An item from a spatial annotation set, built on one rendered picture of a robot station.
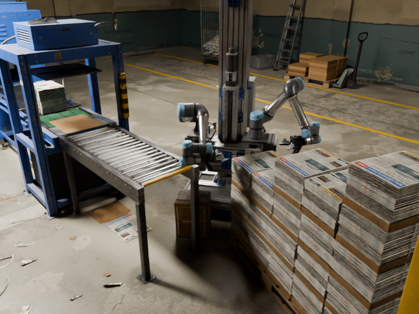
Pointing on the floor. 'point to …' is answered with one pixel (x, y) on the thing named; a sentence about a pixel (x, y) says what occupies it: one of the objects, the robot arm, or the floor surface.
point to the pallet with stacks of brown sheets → (317, 68)
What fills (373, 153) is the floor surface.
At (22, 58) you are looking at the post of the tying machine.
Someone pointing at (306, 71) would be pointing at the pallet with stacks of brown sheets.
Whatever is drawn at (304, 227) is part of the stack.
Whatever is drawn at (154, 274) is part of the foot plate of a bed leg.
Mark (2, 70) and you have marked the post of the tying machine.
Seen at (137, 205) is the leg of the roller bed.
